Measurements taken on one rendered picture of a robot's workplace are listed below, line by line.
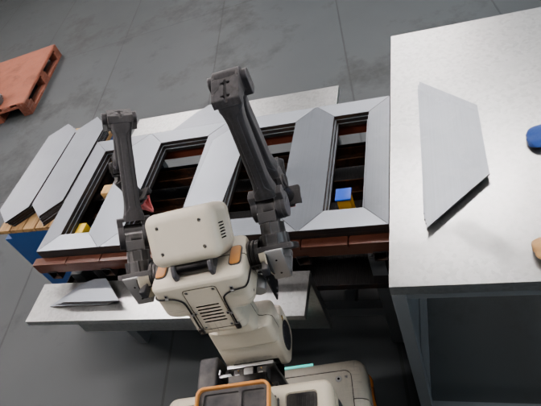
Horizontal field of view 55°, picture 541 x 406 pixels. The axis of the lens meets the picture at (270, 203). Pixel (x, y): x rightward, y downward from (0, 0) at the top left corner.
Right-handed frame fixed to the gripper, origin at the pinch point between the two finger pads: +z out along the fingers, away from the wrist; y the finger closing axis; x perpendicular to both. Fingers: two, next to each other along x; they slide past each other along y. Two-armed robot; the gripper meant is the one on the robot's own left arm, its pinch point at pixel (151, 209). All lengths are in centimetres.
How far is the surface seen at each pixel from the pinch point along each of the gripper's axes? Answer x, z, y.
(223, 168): -28.0, 12.6, -21.0
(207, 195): -12.4, 11.9, -16.8
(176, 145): -53, 6, 10
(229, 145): -43.7, 12.1, -20.7
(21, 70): -327, -10, 325
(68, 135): -78, -14, 85
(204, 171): -27.7, 10.2, -11.9
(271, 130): -52, 18, -39
